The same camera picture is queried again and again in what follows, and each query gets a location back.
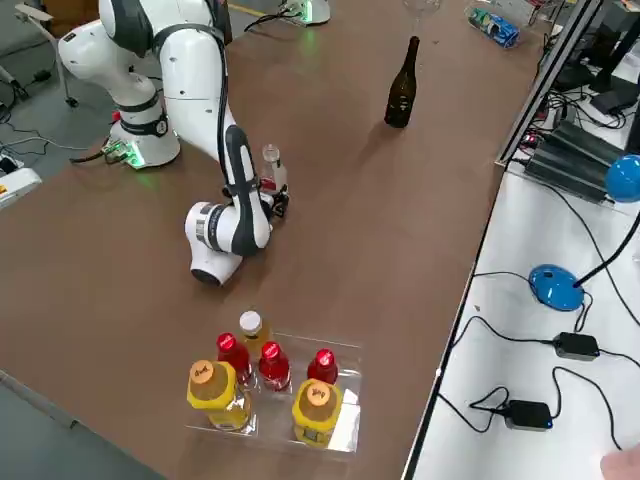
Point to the yellow drink bottle orange cap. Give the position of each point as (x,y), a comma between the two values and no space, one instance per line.
(217,395)
(316,415)

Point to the black monitor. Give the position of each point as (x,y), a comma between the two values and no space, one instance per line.
(612,60)

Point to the aluminium frame post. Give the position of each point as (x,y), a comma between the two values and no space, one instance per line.
(530,107)

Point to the white chair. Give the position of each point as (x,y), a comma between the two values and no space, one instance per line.
(32,12)

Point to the clear acrylic bottle shelf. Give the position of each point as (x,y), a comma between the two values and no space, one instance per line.
(345,400)

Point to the dark glass bottle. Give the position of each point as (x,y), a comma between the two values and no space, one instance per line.
(400,95)

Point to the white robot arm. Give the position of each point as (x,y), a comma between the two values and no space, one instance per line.
(315,10)
(190,75)

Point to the blue cookie packet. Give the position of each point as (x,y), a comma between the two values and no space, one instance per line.
(502,30)

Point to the small yellow bottle white cap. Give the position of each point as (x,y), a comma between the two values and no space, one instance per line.
(254,335)

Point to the black finned metal box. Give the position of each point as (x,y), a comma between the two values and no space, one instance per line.
(590,142)
(565,172)

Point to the black power adapter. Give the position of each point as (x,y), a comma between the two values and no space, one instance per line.
(527,415)
(577,346)

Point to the teal snack packet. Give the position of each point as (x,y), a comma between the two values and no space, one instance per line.
(480,17)

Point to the person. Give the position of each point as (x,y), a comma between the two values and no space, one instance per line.
(225,20)

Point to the clear plastic drink bottle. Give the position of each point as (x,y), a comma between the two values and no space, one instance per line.
(274,165)

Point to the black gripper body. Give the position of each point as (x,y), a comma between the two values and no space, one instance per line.
(267,205)

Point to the blue desk lamp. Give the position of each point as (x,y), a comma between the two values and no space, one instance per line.
(555,287)

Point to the red drink bottle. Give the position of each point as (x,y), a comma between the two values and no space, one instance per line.
(232,357)
(322,367)
(274,367)

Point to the white cabinet yellow sticker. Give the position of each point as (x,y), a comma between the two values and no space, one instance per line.
(20,185)

